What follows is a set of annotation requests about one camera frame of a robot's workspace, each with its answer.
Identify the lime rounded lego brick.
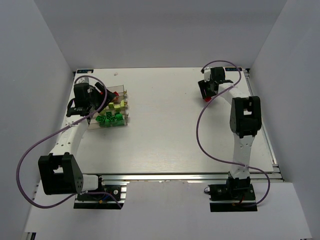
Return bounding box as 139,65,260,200
119,100,126,108

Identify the red rectangular lego brick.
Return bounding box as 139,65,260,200
112,91,119,103

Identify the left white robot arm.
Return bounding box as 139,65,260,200
38,82,116,195

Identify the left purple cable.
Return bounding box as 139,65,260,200
15,75,123,210

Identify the green square lego brick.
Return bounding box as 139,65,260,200
111,120,125,127

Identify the green lego brick underside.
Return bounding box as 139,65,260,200
105,111,113,119

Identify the clear three-slot container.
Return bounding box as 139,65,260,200
88,85,129,130

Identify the aluminium table frame rail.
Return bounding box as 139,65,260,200
97,172,283,182

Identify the right blue corner label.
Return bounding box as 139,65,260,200
224,67,243,72

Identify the purple cable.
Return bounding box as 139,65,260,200
15,75,123,210
195,59,271,207

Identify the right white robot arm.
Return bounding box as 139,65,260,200
198,66,262,194

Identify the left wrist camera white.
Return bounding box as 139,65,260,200
77,76,90,84

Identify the blue corner label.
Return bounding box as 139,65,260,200
76,69,94,74
224,67,243,72

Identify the left blue corner label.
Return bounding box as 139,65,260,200
76,69,94,74

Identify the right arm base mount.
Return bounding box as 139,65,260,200
203,184,258,213

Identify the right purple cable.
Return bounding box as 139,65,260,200
195,59,271,207

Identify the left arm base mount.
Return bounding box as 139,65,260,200
73,175,128,210

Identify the green L-shaped lego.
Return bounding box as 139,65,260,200
99,118,112,128

